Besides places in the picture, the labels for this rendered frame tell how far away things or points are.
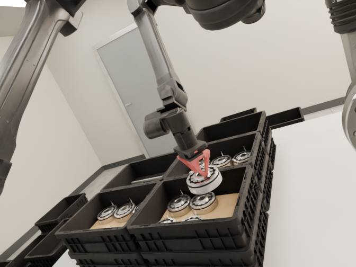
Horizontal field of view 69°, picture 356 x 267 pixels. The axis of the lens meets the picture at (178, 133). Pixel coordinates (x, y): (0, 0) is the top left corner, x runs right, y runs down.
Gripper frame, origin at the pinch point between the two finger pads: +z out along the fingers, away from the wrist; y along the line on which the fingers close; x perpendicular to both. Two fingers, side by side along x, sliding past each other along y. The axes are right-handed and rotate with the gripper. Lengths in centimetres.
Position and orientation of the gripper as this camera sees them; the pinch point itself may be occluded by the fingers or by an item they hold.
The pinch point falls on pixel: (201, 171)
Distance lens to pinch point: 77.4
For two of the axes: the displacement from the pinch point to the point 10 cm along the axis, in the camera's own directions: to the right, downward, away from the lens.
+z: 4.1, 8.7, 2.7
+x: 8.2, -4.8, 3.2
